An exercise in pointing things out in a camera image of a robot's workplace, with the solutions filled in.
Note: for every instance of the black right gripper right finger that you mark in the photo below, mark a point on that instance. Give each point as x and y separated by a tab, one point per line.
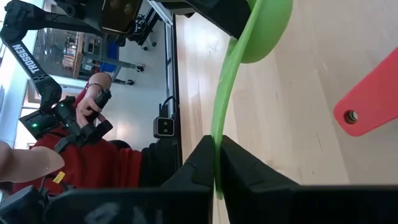
264	199

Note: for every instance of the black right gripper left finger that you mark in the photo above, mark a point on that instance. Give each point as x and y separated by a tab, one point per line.
186	193

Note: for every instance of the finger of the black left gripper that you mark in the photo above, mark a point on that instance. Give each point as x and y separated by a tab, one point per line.
224	15

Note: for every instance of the green measuring cup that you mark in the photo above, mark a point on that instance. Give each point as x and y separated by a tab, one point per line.
267	31

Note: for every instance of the red measuring cup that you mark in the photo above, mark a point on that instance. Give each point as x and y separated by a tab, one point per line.
373	99

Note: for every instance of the person's forearm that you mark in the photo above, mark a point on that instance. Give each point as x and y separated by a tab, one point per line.
99	79
28	161

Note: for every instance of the person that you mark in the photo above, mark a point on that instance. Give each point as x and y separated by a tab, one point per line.
93	165

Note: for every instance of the yellow tag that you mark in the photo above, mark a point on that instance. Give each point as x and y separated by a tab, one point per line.
59	177

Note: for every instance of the person's hand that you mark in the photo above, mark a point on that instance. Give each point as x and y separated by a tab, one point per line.
84	109

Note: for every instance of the silver aluminium bracket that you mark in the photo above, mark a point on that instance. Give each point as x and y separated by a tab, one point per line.
161	14

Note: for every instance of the table-level camera box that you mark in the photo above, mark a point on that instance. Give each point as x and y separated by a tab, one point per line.
163	127

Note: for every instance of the black aluminium table frame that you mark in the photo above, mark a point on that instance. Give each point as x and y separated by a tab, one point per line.
178	77

